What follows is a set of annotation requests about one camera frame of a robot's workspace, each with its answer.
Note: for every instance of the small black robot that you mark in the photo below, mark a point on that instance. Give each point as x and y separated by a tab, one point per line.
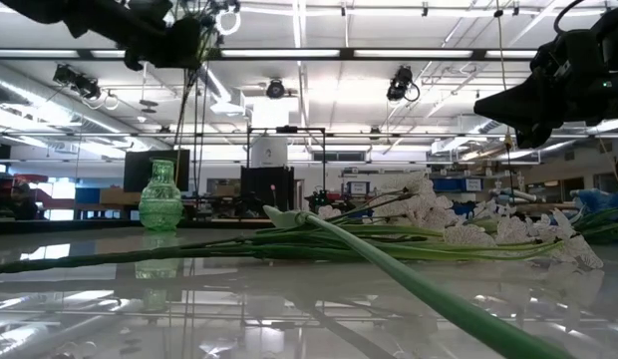
319	199

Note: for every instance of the white sign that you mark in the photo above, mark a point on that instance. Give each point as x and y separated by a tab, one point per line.
359	188

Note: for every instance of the pale grey robot arm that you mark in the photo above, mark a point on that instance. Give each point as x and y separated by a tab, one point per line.
513	195

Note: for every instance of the white cylinder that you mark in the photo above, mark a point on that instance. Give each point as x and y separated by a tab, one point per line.
269	152

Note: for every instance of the black overhead beam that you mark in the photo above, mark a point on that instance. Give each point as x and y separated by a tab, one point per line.
346	54

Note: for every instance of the black frame stand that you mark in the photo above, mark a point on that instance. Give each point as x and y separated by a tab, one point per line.
286	129

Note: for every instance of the white flower bunch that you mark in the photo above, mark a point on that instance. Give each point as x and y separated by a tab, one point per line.
580	248
488	208

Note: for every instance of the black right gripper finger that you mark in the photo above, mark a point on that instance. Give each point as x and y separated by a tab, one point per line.
523	105
534	135

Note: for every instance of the black ceiling camera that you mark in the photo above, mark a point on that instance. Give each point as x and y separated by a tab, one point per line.
275	90
400	84
75	80

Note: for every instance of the black panel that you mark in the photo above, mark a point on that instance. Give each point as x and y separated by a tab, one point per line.
264	187

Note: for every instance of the black monitor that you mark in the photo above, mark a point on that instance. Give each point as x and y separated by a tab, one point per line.
139	172

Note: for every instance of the blue storage bins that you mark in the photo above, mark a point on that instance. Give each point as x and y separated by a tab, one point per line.
446	185

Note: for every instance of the cardboard box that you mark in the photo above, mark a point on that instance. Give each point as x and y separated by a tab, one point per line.
117	196

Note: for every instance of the person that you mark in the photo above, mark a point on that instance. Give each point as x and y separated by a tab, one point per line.
22	207

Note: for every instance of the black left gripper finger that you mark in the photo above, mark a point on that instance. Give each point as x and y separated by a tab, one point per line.
179	45
133	59

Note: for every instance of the green glass vase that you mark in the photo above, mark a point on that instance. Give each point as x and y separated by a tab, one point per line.
161	204

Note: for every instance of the silver ventilation duct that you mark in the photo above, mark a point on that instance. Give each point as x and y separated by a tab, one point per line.
30	97

